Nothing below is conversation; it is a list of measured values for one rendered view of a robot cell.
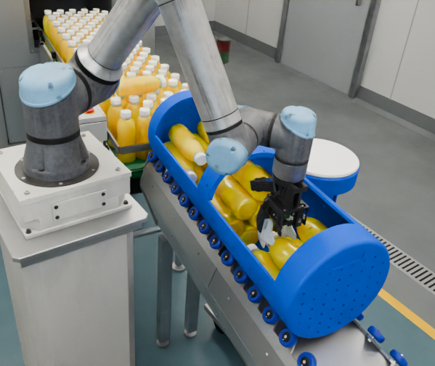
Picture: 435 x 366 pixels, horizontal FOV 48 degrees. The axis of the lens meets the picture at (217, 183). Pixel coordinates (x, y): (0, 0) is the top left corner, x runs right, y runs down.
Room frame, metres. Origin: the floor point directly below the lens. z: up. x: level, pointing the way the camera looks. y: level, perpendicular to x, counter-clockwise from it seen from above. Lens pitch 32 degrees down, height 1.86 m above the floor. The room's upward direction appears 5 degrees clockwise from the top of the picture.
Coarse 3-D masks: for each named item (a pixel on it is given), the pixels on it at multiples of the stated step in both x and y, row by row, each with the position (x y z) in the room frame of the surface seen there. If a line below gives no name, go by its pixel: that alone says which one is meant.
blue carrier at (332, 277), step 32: (160, 128) 1.51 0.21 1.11; (192, 128) 1.57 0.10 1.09; (160, 160) 1.42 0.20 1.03; (256, 160) 1.39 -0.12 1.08; (192, 192) 1.17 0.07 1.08; (320, 192) 1.01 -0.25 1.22; (224, 224) 1.00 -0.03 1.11; (352, 224) 0.88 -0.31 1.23; (320, 256) 0.78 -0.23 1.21; (352, 256) 0.81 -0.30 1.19; (384, 256) 0.86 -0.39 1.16; (288, 288) 0.76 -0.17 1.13; (320, 288) 0.77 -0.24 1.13; (352, 288) 0.82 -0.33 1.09; (288, 320) 0.74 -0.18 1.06; (320, 320) 0.79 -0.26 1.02
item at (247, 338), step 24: (144, 168) 1.57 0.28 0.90; (144, 192) 1.57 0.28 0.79; (168, 216) 1.34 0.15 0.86; (168, 240) 1.49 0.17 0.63; (192, 240) 1.19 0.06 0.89; (192, 264) 1.14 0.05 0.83; (216, 288) 1.02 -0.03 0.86; (216, 312) 1.08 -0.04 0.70; (240, 312) 0.92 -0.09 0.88; (240, 336) 0.88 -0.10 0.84; (264, 336) 0.83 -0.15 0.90; (336, 336) 0.83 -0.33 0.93; (360, 336) 0.84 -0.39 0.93; (264, 360) 0.79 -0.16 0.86; (336, 360) 0.76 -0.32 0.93; (360, 360) 0.76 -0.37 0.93; (384, 360) 0.77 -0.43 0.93
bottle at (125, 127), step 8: (120, 120) 1.62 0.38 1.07; (128, 120) 1.62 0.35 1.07; (120, 128) 1.61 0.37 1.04; (128, 128) 1.61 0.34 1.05; (120, 136) 1.60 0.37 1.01; (128, 136) 1.60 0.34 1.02; (120, 144) 1.61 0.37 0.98; (128, 144) 1.60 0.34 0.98; (120, 160) 1.61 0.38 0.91; (128, 160) 1.60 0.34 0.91
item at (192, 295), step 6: (192, 282) 1.56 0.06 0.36; (192, 288) 1.56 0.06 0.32; (186, 294) 1.59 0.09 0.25; (192, 294) 1.56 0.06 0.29; (198, 294) 1.57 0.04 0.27; (186, 300) 1.59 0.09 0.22; (192, 300) 1.56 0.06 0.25; (198, 300) 1.58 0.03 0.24; (186, 306) 1.59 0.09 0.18; (192, 306) 1.56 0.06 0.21; (198, 306) 1.58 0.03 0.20; (186, 312) 1.58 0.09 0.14; (192, 312) 1.56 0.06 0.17; (186, 318) 1.58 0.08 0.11; (192, 318) 1.56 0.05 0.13; (186, 324) 1.58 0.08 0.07; (192, 324) 1.57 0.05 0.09; (186, 330) 1.59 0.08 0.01; (192, 330) 1.57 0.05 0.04; (186, 336) 1.56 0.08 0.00; (192, 336) 1.56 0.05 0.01
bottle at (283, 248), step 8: (280, 240) 0.92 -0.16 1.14; (288, 240) 0.92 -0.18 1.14; (272, 248) 0.91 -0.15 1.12; (280, 248) 0.89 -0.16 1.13; (288, 248) 0.89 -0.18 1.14; (296, 248) 0.89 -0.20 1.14; (272, 256) 0.89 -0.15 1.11; (280, 256) 0.88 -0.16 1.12; (288, 256) 0.87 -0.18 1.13; (280, 264) 0.86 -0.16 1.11
